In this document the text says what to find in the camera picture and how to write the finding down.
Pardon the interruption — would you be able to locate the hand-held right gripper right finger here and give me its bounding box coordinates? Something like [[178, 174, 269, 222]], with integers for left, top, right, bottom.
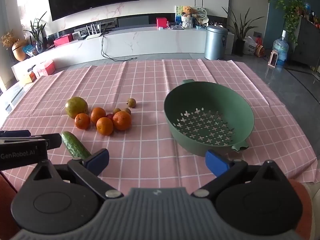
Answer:
[[191, 150, 290, 198]]

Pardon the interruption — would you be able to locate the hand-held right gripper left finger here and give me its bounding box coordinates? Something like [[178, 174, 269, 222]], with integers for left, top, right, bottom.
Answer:
[[25, 149, 124, 199]]

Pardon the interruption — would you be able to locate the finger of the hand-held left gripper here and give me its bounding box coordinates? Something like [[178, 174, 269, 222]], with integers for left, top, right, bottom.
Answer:
[[0, 130, 31, 137], [0, 133, 62, 151]]

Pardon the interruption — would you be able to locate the green cucumber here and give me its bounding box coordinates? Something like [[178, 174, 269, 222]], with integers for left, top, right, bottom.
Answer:
[[61, 131, 92, 159]]

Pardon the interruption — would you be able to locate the orange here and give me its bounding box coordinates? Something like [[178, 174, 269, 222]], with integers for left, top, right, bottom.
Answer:
[[96, 117, 114, 136], [90, 107, 106, 124], [74, 113, 90, 130], [112, 111, 132, 131]]

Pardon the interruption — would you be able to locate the green-yellow mango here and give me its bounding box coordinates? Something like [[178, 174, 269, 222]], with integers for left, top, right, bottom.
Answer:
[[65, 97, 88, 119]]

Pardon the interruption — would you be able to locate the green colander bowl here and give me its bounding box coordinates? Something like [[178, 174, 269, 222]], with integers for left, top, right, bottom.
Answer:
[[164, 79, 255, 157]]

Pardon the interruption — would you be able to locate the yellow box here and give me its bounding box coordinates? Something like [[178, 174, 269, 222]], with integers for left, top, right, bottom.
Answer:
[[19, 71, 38, 84]]

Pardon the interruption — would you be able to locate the red storage box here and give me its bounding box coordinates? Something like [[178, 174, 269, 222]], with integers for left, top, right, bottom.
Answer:
[[37, 60, 55, 76]]

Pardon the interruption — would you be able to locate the round orange vase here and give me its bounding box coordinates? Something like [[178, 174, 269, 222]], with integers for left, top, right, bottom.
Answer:
[[1, 31, 28, 62]]

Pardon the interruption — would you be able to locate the blue packet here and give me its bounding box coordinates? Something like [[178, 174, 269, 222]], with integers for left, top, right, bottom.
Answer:
[[22, 44, 38, 55]]

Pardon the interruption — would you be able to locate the pink checkered tablecloth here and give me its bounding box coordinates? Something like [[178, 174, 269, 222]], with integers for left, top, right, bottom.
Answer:
[[0, 59, 317, 193]]

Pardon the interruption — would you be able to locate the pink flat box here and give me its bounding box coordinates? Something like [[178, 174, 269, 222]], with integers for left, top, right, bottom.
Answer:
[[54, 35, 73, 47]]

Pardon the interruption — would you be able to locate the orchid plant in glass vase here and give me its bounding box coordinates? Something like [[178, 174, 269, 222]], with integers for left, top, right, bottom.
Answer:
[[24, 11, 47, 53]]

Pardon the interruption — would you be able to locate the white router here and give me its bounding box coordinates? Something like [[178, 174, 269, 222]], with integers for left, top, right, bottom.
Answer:
[[86, 23, 102, 40]]

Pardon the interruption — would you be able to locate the potted snake plant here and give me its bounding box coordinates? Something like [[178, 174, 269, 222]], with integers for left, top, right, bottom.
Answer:
[[222, 7, 258, 57]]

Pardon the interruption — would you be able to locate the grey trash can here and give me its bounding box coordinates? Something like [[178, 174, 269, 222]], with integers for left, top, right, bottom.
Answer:
[[204, 25, 228, 60]]

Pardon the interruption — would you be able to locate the white plastic bag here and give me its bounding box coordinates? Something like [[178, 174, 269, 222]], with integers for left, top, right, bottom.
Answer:
[[243, 36, 258, 55]]

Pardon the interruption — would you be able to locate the blue water jug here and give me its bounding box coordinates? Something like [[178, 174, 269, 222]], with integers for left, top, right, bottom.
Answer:
[[272, 30, 289, 65]]

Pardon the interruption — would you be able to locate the white marble TV cabinet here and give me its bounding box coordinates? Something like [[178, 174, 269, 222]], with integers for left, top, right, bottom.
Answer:
[[11, 26, 235, 80]]

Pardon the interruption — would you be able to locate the round decorative fan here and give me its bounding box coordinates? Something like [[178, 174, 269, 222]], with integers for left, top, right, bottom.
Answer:
[[194, 7, 208, 23]]

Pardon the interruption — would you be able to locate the grey side cabinet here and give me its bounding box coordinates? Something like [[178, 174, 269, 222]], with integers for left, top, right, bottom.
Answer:
[[291, 17, 320, 68]]

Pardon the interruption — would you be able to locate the blue picture box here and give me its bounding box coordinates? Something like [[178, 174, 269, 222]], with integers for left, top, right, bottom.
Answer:
[[175, 5, 184, 26]]

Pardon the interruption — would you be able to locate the brown teddy bear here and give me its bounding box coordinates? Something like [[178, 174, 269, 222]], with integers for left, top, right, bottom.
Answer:
[[182, 6, 198, 16]]

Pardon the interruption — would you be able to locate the trailing green ivy plant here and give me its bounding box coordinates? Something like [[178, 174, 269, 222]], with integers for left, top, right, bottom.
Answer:
[[271, 0, 307, 45]]

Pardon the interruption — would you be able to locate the black power cable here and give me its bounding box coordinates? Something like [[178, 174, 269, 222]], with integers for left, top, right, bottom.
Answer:
[[101, 31, 138, 61]]

